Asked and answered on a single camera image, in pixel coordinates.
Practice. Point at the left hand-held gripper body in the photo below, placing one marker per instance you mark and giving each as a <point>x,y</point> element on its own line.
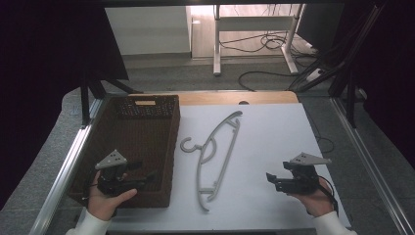
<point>110,182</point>

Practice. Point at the brown wicker basket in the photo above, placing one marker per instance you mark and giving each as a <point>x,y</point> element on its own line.
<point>137,143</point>

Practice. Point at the person's right hand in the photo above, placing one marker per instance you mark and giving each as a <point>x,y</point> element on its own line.
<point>314,202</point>

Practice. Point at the white desk frame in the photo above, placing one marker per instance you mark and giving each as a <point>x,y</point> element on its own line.
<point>217,49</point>

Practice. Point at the black metal stand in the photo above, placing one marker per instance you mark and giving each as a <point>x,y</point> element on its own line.
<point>85,104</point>
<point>351,98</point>

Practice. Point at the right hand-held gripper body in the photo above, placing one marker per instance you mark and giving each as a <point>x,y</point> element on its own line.
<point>301,179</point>

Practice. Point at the grey plastic clothes hanger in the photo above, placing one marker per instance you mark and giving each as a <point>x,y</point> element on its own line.
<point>225,153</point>

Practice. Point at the black curtain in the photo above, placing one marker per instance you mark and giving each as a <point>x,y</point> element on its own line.
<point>49,65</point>
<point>391,81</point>

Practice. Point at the white cabinet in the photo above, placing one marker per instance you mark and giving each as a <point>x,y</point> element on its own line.
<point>147,29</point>

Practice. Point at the aluminium rail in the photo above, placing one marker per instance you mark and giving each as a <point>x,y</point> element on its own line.
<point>375,169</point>
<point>65,169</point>

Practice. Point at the white table mat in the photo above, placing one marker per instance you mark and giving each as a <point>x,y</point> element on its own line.
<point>270,137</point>

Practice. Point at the white power strip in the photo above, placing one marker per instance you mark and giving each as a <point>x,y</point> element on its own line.
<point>313,75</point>

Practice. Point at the person's left hand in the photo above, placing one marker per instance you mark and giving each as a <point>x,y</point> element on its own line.
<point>104,202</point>

